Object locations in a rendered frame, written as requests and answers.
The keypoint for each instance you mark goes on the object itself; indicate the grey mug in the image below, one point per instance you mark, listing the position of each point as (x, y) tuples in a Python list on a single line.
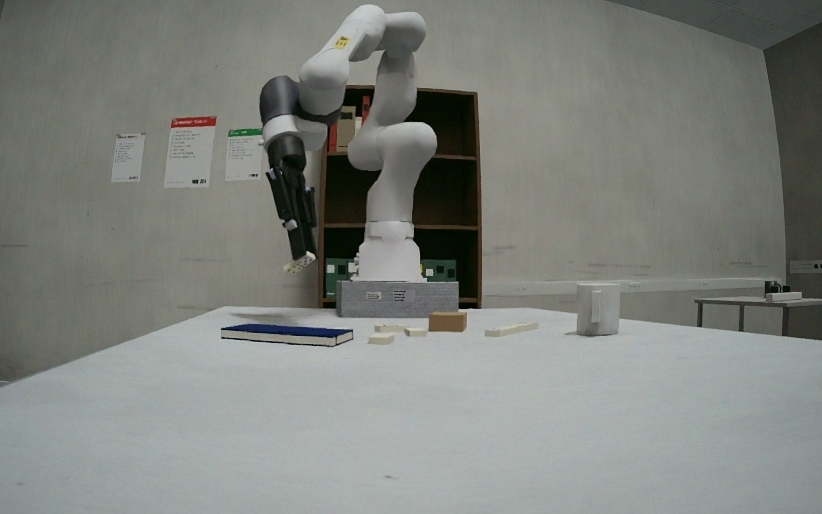
[(588, 309)]

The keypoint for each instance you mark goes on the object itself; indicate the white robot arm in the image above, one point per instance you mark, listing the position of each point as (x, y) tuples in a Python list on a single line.
[(401, 151)]

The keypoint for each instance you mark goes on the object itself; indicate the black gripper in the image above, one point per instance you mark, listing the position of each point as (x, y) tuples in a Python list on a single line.
[(287, 153)]

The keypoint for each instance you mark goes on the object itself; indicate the brown rectangular box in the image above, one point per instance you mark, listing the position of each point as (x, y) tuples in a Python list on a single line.
[(452, 322)]

